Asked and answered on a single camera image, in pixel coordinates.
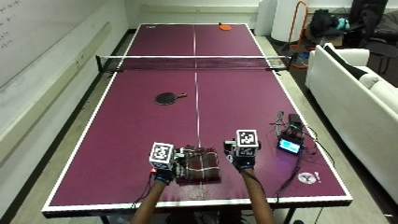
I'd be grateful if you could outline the orange metal frame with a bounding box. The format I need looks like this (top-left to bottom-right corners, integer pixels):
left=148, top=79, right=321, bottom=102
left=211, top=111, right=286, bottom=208
left=288, top=0, right=312, bottom=69

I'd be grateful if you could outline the person's left hand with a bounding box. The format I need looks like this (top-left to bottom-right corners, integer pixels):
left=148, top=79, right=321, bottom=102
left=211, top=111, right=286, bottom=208
left=154, top=148, right=187, bottom=186

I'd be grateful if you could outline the black backpack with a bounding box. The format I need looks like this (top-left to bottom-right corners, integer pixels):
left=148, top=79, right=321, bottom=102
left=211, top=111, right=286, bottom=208
left=311, top=8, right=343, bottom=37

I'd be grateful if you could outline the black table tennis paddle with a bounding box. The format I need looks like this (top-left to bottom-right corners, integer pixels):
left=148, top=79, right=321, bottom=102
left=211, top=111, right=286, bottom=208
left=155, top=91, right=190, bottom=106

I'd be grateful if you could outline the white marker cube on left glove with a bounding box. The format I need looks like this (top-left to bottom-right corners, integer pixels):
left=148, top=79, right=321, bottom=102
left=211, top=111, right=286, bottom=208
left=148, top=142, right=176, bottom=171

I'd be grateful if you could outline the black cable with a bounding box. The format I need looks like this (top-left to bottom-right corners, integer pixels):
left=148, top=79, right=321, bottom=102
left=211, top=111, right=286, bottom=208
left=271, top=124, right=329, bottom=203

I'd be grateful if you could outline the white round sticker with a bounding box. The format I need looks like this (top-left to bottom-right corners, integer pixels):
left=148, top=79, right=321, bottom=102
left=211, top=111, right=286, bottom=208
left=297, top=172, right=317, bottom=185

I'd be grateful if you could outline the electronics box with blue screen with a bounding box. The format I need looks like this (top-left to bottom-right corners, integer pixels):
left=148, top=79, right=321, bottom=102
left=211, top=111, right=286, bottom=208
left=275, top=113, right=308, bottom=156

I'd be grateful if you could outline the dark red plaid cloth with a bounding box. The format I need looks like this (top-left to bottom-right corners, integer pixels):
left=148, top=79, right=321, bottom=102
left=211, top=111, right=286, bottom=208
left=175, top=145, right=222, bottom=183

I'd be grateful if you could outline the white sofa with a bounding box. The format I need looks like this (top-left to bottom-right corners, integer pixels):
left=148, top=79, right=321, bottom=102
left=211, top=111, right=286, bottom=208
left=305, top=42, right=398, bottom=203

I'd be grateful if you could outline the whiteboard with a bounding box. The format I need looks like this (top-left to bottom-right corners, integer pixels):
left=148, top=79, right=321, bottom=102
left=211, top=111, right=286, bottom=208
left=0, top=0, right=110, bottom=90

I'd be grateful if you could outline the white marker cube on right glove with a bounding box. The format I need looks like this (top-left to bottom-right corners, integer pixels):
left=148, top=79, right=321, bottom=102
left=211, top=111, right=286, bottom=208
left=236, top=129, right=262, bottom=158

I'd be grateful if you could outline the white marker cube on glove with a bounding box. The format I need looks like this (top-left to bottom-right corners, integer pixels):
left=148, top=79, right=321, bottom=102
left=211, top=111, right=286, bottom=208
left=148, top=142, right=176, bottom=171
left=236, top=129, right=262, bottom=158

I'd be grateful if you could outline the white cylindrical column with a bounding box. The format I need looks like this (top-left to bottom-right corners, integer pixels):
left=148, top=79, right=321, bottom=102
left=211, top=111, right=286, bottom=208
left=271, top=0, right=311, bottom=43

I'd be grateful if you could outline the black table tennis net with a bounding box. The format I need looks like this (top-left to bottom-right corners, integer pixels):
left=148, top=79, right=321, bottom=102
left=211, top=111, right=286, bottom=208
left=95, top=54, right=295, bottom=73

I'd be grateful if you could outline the person's right hand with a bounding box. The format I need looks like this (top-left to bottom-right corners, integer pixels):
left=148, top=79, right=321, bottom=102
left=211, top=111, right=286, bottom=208
left=223, top=139, right=263, bottom=172

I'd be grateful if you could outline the black cushion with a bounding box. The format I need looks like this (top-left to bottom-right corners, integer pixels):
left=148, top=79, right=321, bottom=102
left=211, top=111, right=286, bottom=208
left=323, top=45, right=371, bottom=80

